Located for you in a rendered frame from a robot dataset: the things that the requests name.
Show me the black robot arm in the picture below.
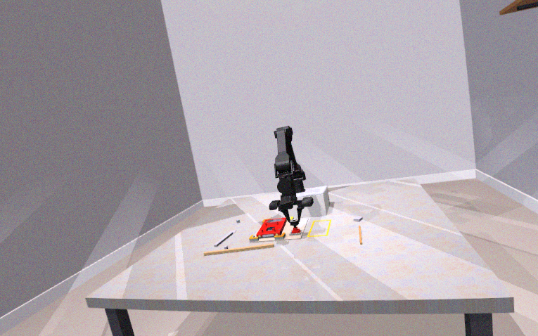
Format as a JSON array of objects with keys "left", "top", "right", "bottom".
[{"left": 274, "top": 126, "right": 306, "bottom": 211}]

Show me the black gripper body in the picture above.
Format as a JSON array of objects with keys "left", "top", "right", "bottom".
[{"left": 269, "top": 187, "right": 314, "bottom": 210}]

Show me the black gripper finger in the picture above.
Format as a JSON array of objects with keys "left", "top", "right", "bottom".
[
  {"left": 278, "top": 209, "right": 290, "bottom": 223},
  {"left": 297, "top": 207, "right": 305, "bottom": 222}
]

